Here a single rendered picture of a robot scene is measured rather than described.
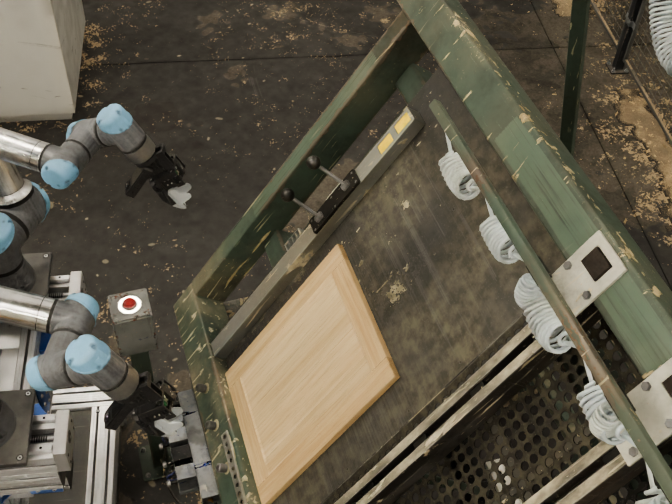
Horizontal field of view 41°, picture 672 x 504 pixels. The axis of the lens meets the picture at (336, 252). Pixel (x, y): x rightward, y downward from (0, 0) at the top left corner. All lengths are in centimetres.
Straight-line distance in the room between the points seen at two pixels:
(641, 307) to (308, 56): 394
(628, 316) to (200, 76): 388
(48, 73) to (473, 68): 309
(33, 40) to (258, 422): 272
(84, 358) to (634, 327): 101
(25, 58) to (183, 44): 108
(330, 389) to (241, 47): 342
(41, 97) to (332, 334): 292
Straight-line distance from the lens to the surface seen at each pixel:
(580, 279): 170
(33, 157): 228
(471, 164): 173
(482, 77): 203
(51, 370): 188
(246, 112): 493
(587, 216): 173
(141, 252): 422
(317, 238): 241
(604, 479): 166
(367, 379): 217
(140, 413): 195
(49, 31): 466
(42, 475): 257
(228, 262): 275
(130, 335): 282
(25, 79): 484
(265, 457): 245
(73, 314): 196
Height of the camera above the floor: 307
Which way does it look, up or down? 47 degrees down
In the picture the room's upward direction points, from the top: 3 degrees clockwise
